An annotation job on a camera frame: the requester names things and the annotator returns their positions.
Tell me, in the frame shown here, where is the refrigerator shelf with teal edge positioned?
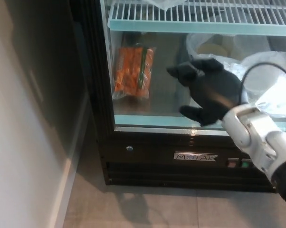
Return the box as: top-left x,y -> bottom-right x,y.
114,114 -> 286,131

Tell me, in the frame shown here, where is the silver Motak logo plate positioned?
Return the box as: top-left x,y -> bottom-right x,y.
173,152 -> 220,163

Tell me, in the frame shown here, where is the large crumpled clear plastic bag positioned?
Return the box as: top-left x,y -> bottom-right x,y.
239,53 -> 286,120

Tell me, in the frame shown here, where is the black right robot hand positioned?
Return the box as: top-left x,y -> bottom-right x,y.
166,57 -> 244,127

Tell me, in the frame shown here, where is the white wire refrigerator shelf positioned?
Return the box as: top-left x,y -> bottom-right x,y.
108,0 -> 286,37

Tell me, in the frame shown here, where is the bag of orange carrots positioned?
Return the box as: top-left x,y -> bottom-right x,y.
112,44 -> 157,99

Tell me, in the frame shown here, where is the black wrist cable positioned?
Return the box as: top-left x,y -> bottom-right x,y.
238,62 -> 286,105

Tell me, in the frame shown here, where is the black Motak display refrigerator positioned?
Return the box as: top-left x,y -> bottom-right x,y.
70,0 -> 286,193

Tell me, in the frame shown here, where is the small clear plastic bag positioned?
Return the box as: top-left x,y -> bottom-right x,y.
149,0 -> 189,13

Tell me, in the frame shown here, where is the plastic bag with yellow container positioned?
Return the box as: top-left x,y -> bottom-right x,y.
185,33 -> 270,63

